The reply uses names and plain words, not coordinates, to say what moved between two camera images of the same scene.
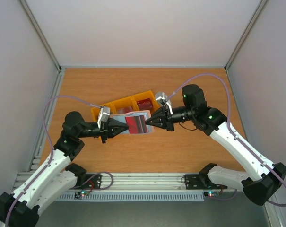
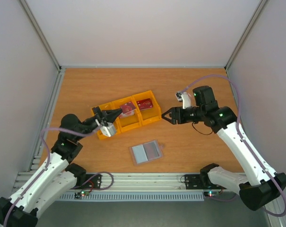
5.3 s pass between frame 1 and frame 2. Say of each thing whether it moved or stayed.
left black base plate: stayed
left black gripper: moved
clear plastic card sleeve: moved
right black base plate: stayed
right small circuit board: stayed
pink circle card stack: moved
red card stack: stayed
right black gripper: moved
